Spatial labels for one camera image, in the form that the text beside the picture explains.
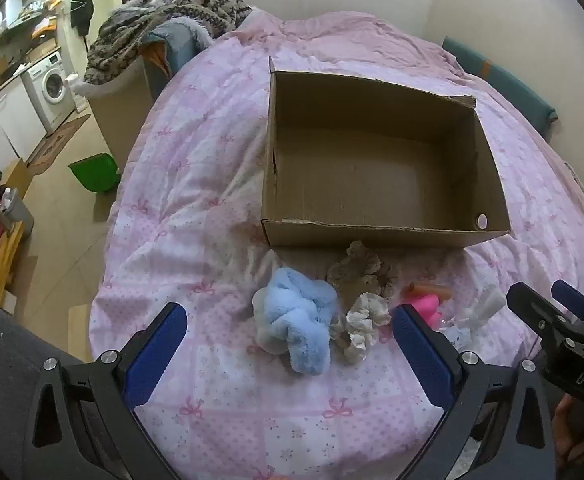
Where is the brown lace scrunchie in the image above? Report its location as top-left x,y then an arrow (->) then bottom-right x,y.
327,241 -> 399,302

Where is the green dustpan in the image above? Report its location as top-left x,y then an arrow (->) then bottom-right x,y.
68,152 -> 122,194

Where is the cream lace scrunchie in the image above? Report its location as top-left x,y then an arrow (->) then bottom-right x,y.
329,292 -> 392,365

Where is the crinkled clear packet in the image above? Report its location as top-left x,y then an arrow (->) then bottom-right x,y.
439,317 -> 474,352

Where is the person's right hand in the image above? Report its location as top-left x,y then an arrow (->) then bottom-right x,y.
553,394 -> 584,468

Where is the white cabinet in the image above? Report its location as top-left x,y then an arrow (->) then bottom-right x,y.
0,77 -> 41,161

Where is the pink bow-print bedspread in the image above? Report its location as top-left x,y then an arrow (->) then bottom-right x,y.
88,10 -> 584,480

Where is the white washing machine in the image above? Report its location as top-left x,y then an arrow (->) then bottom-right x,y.
22,52 -> 76,133

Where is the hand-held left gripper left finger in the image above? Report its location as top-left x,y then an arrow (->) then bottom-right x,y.
22,302 -> 189,480

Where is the brown door mat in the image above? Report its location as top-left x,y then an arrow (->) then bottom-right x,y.
24,112 -> 92,168

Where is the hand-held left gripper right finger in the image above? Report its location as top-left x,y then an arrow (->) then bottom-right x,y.
393,304 -> 558,480

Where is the beige silicone piece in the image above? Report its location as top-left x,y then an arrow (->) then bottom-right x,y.
404,282 -> 453,301

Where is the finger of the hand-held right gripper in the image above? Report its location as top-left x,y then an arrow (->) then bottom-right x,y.
506,282 -> 569,345
551,279 -> 584,322

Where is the blue fur-trimmed garment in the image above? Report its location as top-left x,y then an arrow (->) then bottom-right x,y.
141,16 -> 214,107

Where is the blue fluffy scrunchie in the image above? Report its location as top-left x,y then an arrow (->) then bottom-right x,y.
252,267 -> 339,376

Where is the grey container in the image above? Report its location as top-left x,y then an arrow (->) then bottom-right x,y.
0,187 -> 35,237

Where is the patterned knit blanket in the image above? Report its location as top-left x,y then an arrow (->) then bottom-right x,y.
83,0 -> 253,87

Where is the black hanging garment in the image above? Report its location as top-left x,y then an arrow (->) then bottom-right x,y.
69,0 -> 96,37

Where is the cardboard box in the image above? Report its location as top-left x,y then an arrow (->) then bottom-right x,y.
261,56 -> 513,250

